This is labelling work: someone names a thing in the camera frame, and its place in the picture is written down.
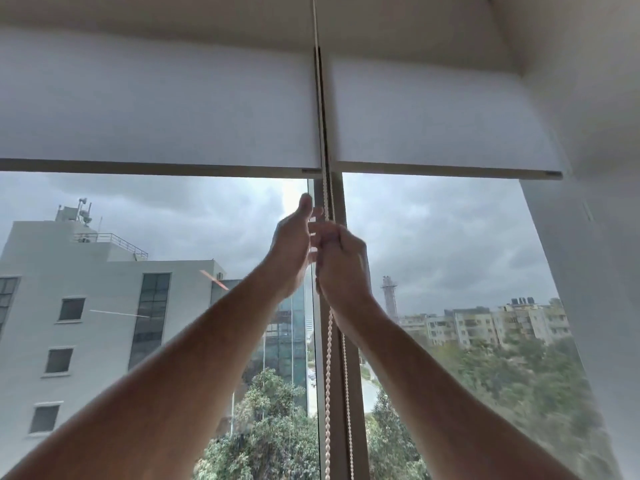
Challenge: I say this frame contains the person's left hand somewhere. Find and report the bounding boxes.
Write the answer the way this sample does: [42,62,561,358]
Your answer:
[265,193,325,301]

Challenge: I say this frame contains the person's right hand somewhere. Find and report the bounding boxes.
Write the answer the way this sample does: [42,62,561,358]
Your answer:
[307,221,376,316]

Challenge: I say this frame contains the white bead chain cord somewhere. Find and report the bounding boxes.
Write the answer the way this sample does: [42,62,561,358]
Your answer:
[311,0,356,480]

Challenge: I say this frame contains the person's right forearm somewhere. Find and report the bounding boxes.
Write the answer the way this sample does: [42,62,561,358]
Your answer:
[325,295,583,480]

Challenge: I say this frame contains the person's left forearm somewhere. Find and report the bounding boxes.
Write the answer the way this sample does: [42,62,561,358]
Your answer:
[0,275,306,480]

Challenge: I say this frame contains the tall slender tower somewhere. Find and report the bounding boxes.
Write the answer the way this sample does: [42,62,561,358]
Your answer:
[381,275,400,321]

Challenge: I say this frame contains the glass facade building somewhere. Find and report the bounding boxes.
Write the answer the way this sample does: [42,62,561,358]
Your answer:
[210,279,317,416]

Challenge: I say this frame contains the narrow white roller blind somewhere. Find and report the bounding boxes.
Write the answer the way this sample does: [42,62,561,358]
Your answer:
[322,55,565,182]

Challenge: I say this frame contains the wide white roller blind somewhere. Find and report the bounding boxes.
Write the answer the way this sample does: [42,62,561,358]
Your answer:
[0,26,324,178]

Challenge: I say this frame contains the row of apartment buildings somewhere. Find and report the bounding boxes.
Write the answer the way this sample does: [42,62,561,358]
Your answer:
[399,296,572,349]

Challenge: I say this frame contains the green tree by glass building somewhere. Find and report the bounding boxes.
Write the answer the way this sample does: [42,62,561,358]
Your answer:
[192,367,321,480]

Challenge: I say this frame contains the white concrete building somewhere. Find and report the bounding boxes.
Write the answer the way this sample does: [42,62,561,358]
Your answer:
[0,196,230,463]

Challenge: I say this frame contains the green treetops below apartments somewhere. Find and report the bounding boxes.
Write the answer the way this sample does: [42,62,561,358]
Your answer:
[364,335,623,480]

